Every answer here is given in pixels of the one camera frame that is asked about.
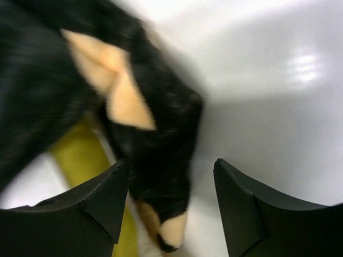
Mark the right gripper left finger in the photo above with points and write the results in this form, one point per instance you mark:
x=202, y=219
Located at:
x=84, y=221

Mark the black pillowcase with beige pattern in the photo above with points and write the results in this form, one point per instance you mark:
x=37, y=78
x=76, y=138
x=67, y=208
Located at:
x=60, y=59

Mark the white pillow with yellow edge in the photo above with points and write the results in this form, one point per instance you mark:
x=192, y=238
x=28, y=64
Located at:
x=80, y=155

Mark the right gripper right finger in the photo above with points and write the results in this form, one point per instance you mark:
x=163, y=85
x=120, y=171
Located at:
x=261, y=221

